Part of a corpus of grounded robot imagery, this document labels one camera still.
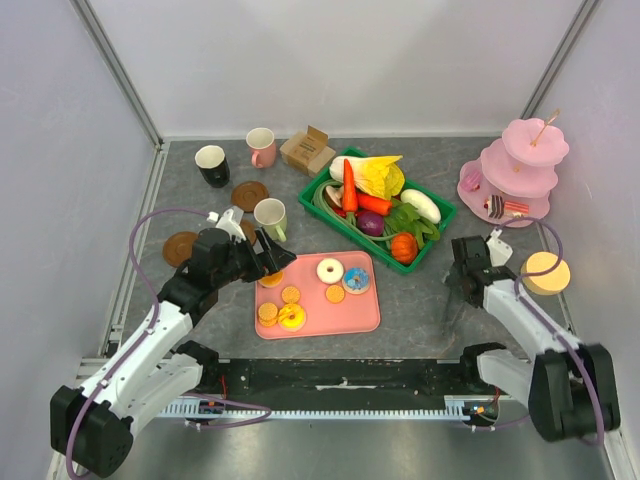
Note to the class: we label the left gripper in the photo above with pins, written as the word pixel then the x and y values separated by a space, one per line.
pixel 271 260

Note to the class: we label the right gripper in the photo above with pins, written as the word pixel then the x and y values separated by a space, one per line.
pixel 451 280

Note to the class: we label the chocolate cake slice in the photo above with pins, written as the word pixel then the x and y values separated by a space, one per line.
pixel 495 206

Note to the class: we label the red striped cake slice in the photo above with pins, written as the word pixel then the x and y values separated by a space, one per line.
pixel 515 209

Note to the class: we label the pink macaron cake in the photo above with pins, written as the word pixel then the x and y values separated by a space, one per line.
pixel 472 181

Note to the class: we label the brown saucer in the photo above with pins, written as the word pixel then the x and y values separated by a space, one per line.
pixel 178 248
pixel 248 194

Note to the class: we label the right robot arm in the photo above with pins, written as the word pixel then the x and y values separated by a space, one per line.
pixel 568 387

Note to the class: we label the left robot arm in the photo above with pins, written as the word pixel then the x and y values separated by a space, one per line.
pixel 94 425

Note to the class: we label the round biscuit upper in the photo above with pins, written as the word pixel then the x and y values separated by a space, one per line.
pixel 291 294

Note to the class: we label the round biscuit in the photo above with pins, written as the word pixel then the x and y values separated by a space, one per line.
pixel 291 294
pixel 335 294

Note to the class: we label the green mug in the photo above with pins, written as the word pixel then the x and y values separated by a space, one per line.
pixel 270 213

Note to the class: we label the stacked biscuits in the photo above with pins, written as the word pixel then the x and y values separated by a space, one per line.
pixel 268 313

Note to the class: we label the white radish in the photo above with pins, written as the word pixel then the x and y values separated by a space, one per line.
pixel 423 204

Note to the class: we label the small orange pumpkin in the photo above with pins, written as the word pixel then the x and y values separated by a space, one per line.
pixel 404 248

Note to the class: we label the yellow glazed donut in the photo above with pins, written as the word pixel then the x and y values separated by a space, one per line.
pixel 291 317

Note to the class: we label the pink serving tray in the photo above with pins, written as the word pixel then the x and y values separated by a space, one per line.
pixel 357 313

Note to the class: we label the green leafy vegetable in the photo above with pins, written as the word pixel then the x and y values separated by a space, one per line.
pixel 404 218

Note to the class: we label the white glazed donut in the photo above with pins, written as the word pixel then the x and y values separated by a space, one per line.
pixel 330 271

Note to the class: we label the round biscuit right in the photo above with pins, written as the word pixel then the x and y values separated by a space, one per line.
pixel 335 294

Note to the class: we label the yellow round sponge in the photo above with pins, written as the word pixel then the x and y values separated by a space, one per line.
pixel 551 283

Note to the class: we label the mushroom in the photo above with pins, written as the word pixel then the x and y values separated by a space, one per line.
pixel 334 196

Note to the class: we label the pink three-tier cake stand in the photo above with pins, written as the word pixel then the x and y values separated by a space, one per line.
pixel 520 167

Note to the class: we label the green long beans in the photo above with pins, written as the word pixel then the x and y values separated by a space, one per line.
pixel 349 222

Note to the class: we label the purple onion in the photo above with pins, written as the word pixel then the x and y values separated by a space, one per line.
pixel 370 223

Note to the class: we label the blue sprinkled donut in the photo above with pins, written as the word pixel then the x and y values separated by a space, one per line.
pixel 356 281

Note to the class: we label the lying carrot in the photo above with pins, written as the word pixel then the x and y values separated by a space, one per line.
pixel 374 204

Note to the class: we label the black mug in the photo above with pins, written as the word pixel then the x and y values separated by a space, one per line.
pixel 213 166

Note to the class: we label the upright carrot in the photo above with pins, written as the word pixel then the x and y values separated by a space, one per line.
pixel 349 199

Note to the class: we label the napa cabbage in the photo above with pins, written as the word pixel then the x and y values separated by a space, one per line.
pixel 378 176

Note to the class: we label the pink mug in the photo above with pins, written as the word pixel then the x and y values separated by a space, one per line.
pixel 261 142

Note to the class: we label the cardboard box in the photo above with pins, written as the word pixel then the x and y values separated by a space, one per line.
pixel 308 152

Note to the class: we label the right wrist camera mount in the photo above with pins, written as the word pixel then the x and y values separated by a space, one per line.
pixel 500 252

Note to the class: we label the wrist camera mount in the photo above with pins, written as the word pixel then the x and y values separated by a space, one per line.
pixel 229 222
pixel 500 252

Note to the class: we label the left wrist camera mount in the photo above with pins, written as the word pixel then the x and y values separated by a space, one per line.
pixel 229 222

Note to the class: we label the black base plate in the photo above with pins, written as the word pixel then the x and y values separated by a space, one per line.
pixel 341 385

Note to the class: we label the white cable duct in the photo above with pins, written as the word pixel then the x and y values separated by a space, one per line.
pixel 195 409

